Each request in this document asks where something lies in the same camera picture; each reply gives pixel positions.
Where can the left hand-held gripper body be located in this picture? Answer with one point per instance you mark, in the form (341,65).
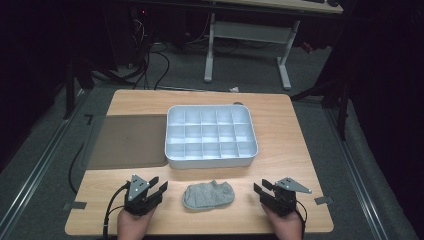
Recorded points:
(137,190)

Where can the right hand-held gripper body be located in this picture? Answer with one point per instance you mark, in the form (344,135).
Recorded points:
(283,200)

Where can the grey sock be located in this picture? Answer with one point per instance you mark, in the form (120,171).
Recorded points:
(208,196)

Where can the person's right hand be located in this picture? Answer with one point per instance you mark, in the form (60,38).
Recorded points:
(286,226)

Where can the person's left hand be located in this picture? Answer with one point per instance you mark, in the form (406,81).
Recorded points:
(133,226)

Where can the grey tape strip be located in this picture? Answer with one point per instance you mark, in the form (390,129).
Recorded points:
(75,205)
(323,200)

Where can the white compartment storage box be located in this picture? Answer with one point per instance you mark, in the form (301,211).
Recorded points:
(210,133)

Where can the white paper scrap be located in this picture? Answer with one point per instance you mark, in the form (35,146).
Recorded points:
(234,89)

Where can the black metal stand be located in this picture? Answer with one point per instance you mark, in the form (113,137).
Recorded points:
(70,86)
(341,110)

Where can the white metal desk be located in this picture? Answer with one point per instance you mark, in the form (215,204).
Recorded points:
(250,31)

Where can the metal floor rail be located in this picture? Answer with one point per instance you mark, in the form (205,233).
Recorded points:
(36,166)
(356,173)

